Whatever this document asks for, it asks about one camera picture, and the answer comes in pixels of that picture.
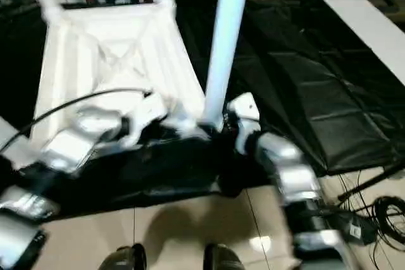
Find white plastic table top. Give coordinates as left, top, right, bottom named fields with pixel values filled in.
left=28, top=1, right=213, bottom=157

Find black plastic mat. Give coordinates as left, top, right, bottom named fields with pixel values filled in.
left=0, top=0, right=405, bottom=220

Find person's black shoes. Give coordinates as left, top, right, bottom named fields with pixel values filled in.
left=98, top=243, right=147, bottom=270
left=202, top=243, right=246, bottom=270

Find black metal table leg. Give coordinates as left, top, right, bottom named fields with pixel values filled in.
left=339, top=166, right=405, bottom=201

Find white flat board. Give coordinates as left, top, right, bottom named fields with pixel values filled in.
left=323, top=0, right=405, bottom=87

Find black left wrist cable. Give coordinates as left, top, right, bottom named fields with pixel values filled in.
left=0, top=89, right=153, bottom=157

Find black coiled cable bundle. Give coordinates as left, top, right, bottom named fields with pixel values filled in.
left=370, top=195, right=405, bottom=261

